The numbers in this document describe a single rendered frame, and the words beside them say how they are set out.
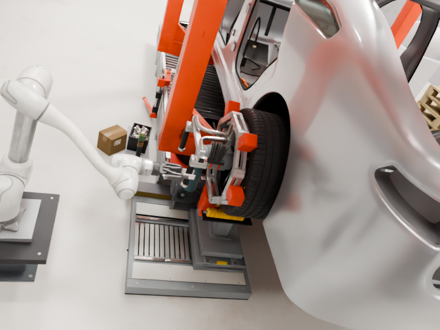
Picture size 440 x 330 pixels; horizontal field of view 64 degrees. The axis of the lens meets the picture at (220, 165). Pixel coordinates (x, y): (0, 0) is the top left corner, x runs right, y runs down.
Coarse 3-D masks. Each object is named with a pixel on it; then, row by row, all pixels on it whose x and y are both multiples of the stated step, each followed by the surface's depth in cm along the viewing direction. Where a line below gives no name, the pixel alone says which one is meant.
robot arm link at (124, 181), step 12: (48, 108) 155; (48, 120) 156; (60, 120) 159; (72, 132) 162; (84, 144) 162; (96, 156) 162; (96, 168) 162; (108, 168) 163; (120, 168) 166; (132, 168) 173; (108, 180) 166; (120, 180) 164; (132, 180) 166; (120, 192) 162; (132, 192) 164
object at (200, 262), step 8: (192, 208) 269; (192, 216) 266; (192, 224) 256; (192, 232) 250; (192, 240) 247; (192, 248) 244; (192, 256) 240; (200, 256) 238; (208, 256) 236; (192, 264) 237; (200, 264) 232; (208, 264) 233; (216, 264) 235; (224, 264) 236; (232, 264) 239; (240, 264) 244; (240, 272) 245
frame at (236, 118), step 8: (232, 112) 203; (224, 120) 215; (232, 120) 200; (240, 120) 200; (224, 128) 228; (240, 128) 190; (216, 136) 228; (240, 160) 189; (208, 168) 232; (232, 168) 186; (240, 168) 185; (208, 176) 231; (232, 176) 185; (240, 176) 185; (208, 184) 225; (216, 184) 228; (232, 184) 188; (208, 192) 222; (216, 192) 221; (224, 192) 194; (216, 200) 205; (224, 200) 195
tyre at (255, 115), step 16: (240, 112) 214; (256, 112) 199; (256, 128) 188; (272, 128) 191; (288, 128) 196; (224, 144) 236; (272, 144) 187; (288, 144) 190; (256, 160) 182; (272, 160) 185; (256, 176) 183; (272, 176) 186; (256, 192) 188; (272, 192) 189; (224, 208) 214; (240, 208) 194; (256, 208) 195
